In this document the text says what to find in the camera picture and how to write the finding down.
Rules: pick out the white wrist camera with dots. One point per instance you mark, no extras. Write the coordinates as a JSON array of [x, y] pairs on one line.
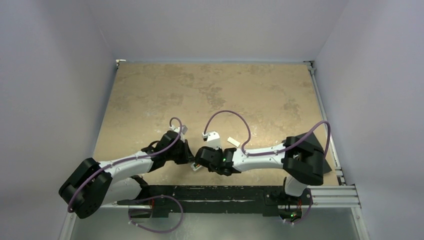
[[212, 139], [179, 129]]

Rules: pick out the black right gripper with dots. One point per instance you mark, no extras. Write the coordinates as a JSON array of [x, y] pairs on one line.
[[202, 157]]

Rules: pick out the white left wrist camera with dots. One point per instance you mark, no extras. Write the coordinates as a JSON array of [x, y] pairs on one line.
[[179, 129]]

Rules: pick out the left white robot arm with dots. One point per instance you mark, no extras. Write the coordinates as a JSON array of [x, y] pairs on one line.
[[96, 183]]

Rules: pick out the white air conditioner remote control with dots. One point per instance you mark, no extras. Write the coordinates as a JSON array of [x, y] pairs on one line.
[[195, 166]]

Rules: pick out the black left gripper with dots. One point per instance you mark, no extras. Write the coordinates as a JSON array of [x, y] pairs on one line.
[[187, 156]]

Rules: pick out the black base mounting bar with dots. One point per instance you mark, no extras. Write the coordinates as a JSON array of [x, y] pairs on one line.
[[263, 200]]

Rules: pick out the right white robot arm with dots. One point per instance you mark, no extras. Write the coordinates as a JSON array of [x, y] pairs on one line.
[[301, 156]]

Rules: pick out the black foam pad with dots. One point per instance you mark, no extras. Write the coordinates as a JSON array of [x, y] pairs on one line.
[[313, 140]]

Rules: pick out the white battery compartment cover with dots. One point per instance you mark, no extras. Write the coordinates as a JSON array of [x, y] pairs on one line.
[[233, 142]]

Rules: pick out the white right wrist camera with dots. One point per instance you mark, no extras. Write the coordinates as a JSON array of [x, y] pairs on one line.
[[212, 139]]

